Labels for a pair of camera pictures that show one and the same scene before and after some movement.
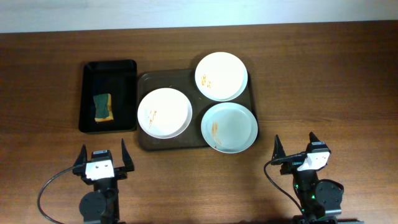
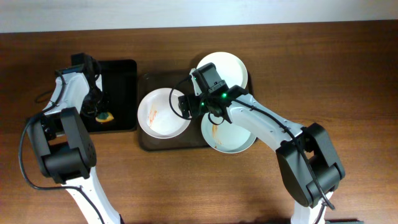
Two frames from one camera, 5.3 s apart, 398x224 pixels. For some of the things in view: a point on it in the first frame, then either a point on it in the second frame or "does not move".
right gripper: [286, 168] → [185, 106]
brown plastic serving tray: [183, 80] does not move
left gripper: [123, 170] → [94, 104]
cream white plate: [221, 76] does not move
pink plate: [165, 113] does not move
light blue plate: [229, 127] does not move
